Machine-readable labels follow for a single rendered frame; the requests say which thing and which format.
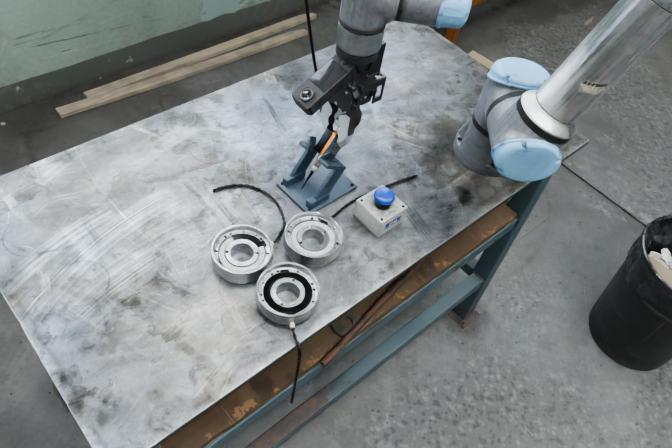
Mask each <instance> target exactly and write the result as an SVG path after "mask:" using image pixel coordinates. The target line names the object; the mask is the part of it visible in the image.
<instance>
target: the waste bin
mask: <svg viewBox="0 0 672 448"><path fill-rule="evenodd" d="M663 248H665V249H666V248H667V249H668V250H669V251H670V254H671V257H672V215H667V216H662V217H659V218H657V219H655V220H653V221H651V222H650V223H649V224H648V225H647V226H646V227H645V228H644V230H643V231H642V233H641V235H640V236H639V237H638V238H637V239H636V240H635V242H634V243H633V244H632V246H631V248H630V250H629V251H628V252H627V254H628V255H627V256H626V259H625V261H624V262H623V264H622V265H621V267H620V268H619V269H618V271H617V272H616V274H615V275H614V277H613V278H612V280H611V281H610V282H609V284H608V285H607V287H606V288H605V290H604V291H603V293H602V294H601V295H600V297H599V298H598V300H597V301H596V303H595V304H594V306H593V307H592V309H591V311H590V313H589V327H590V331H591V334H592V336H593V338H594V340H595V341H596V343H597V344H598V346H599V347H600V348H601V349H602V350H603V351H604V352H605V353H606V354H607V355H608V356H609V357H610V358H612V359H613V360H614V361H616V362H617V363H619V364H621V365H623V366H625V367H628V368H631V369H634V370H640V371H649V370H654V369H657V368H659V367H660V366H662V365H663V364H665V363H666V362H668V361H669V360H671V359H672V287H671V286H670V285H669V284H668V283H667V282H666V281H665V280H664V279H663V278H662V277H661V276H660V275H659V274H658V272H657V271H656V270H655V268H654V267H653V265H652V263H651V261H650V259H649V257H648V254H650V252H651V251H653V252H657V253H659V254H662V253H661V249H663Z"/></svg>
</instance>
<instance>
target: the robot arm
mask: <svg viewBox="0 0 672 448"><path fill-rule="evenodd" d="M471 4H472V0H341V7H340V14H339V22H338V29H337V35H336V48H335V51H336V54H335V55H334V56H333V57H332V58H331V59H330V60H328V61H327V62H326V63H325V64H324V65H323V66H322V67H321V68H320V69H318V70H317V71H316V72H315V73H314V74H313V75H312V76H311V77H309V78H308V79H307V80H306V81H305V82H304V83H303V84H302V85H301V86H299V87H298V88H297V89H296V90H295V91H294V92H293V93H292V98H293V100H294V102H295V103H296V105H297V106H298V107H299V108H300V109H301V110H303V111H304V112H305V113H306V114H307V115H310V116H311V115H313V114H314V113H315V112H317V111H318V110H319V109H320V112H321V118H322V123H323V126H324V130H325V131H326V129H327V128H328V129H333V123H334V122H335V119H336V118H337V117H338V116H339V124H340V129H339V131H338V139H337V140H336V142H337V144H338V145H339V147H340V148H342V147H344V146H345V145H347V144H348V143H349V141H350V140H351V138H352V136H353V135H355V134H356V133H357V132H359V131H360V130H361V129H362V128H364V127H365V125H366V123H367V118H365V117H362V112H361V109H360V105H364V104H366V103H368V102H370V100H371V98H372V96H373V98H372V102H371V103H372V104H373V103H375V102H377V101H379V100H381V99H382V95H383V90H384V86H385V82H386V78H387V76H386V75H384V74H383V73H382V72H381V71H380V69H381V65H382V60H383V56H384V51H385V47H386V42H385V41H383V36H384V31H385V26H386V21H387V20H392V21H398V22H405V23H412V24H419V25H426V26H433V27H436V28H441V27H442V28H452V29H458V28H461V27H462V26H463V25H464V24H465V22H466V20H467V18H468V16H469V12H470V9H471ZM671 27H672V0H619V1H618V2H617V3H616V4H615V5H614V7H613V8H612V9H611V10H610V11H609V12H608V13H607V14H606V15H605V17H604V18H603V19H602V20H601V21H600V22H599V23H598V24H597V25H596V26H595V28H594V29H593V30H592V31H591V32H590V33H589V34H588V35H587V36H586V38H585V39H584V40H583V41H582V42H581V43H580V44H579V45H578V46H577V48H576V49H575V50H574V51H573V52H572V53H571V54H570V55H569V56H568V57H567V59H566V60H565V61H564V62H563V63H562V64H561V65H560V66H559V67H558V69H557V70H556V71H555V72H554V73H553V74H552V75H551V76H550V75H549V73H548V72H547V71H546V70H545V69H544V68H543V67H542V66H540V65H538V64H536V63H534V62H532V61H529V60H526V59H522V58H516V57H507V58H502V59H500V60H497V61H496V62H495V63H494V64H493V66H492V68H491V70H490V72H488V74H487V76H488V77H487V80H486V82H485V85H484V87H483V90H482V92H481V95H480V97H479V100H478V102H477V105H476V107H475V110H474V113H473V115H472V116H471V118H470V119H469V120H468V121H467V122H466V123H465V124H464V125H463V126H462V127H461V128H460V129H459V131H458V132H457V134H456V137H455V139H454V142H453V150H454V153H455V155H456V157H457V158H458V159H459V161H460V162H461V163H462V164H463V165H465V166H466V167H467V168H469V169H470V170H472V171H474V172H476V173H479V174H482V175H485V176H490V177H502V176H504V177H505V178H507V179H510V180H513V181H518V182H529V181H538V180H541V179H544V178H547V177H549V176H550V175H552V174H553V173H555V172H556V171H557V170H558V168H559V167H560V165H561V159H562V153H561V151H560V149H561V148H562V147H563V146H564V145H565V144H566V143H567V142H568V141H569V140H570V139H571V138H572V137H573V136H574V135H575V133H576V121H577V120H578V119H579V118H580V117H581V116H582V115H583V114H584V113H585V112H586V111H587V110H588V109H589V108H590V107H591V106H592V105H593V104H594V103H595V102H596V101H597V100H598V99H599V98H600V97H602V96H603V95H604V94H605V93H606V92H607V91H608V90H609V89H610V88H611V87H612V86H613V85H614V84H615V83H616V82H617V81H618V80H619V79H620V78H621V77H622V76H623V75H624V74H625V73H626V72H627V71H628V70H629V69H630V68H631V67H632V66H633V65H634V64H635V63H636V62H637V61H638V60H639V59H640V58H641V57H642V56H643V55H644V54H645V53H646V52H647V51H648V50H649V49H650V48H651V47H652V46H653V45H654V44H655V43H656V42H657V41H658V40H659V39H660V38H661V37H662V36H663V35H664V34H665V33H666V32H667V31H668V30H669V29H670V28H671ZM376 75H377V76H381V78H378V79H377V77H375V76H376ZM380 85H382V88H381V92H380V95H378V96H376V97H375V95H376V93H377V87H378V86H380ZM343 112H345V113H343ZM342 113H343V114H342Z"/></svg>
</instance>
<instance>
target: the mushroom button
mask: <svg viewBox="0 0 672 448"><path fill-rule="evenodd" d="M374 199H375V200H376V201H377V202H378V203H380V204H382V205H390V204H392V203H393V202H394V200H395V194H394V192H393V190H391V189H390V188H388V187H379V188H378V189H376V190H375V192H374Z"/></svg>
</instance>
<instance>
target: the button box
mask: <svg viewBox="0 0 672 448"><path fill-rule="evenodd" d="M378 188H379V187H378ZM378 188H376V189H378ZM376 189H374V190H373V191H371V192H369V193H367V194H366V195H364V196H362V197H361V198H359V199H357V200H356V204H355V209H354V213H353V215H354V216H355V217H356V218H357V219H358V220H359V221H360V222H361V223H362V224H363V225H364V226H365V227H366V228H367V229H368V230H369V231H370V232H371V233H372V234H373V235H374V236H375V237H376V238H379V237H380V236H382V235H383V234H385V233H386V232H388V231H390V230H391V229H393V228H394V227H396V226H397V225H399V224H401V223H402V222H403V220H404V217H405V214H406V211H407V209H408V207H407V206H406V205H405V204H404V203H403V202H402V201H401V200H399V199H398V198H397V197H396V196H395V200H394V202H393V203H392V204H390V205H382V204H380V203H378V202H377V201H376V200H375V199H374V192H375V190H376Z"/></svg>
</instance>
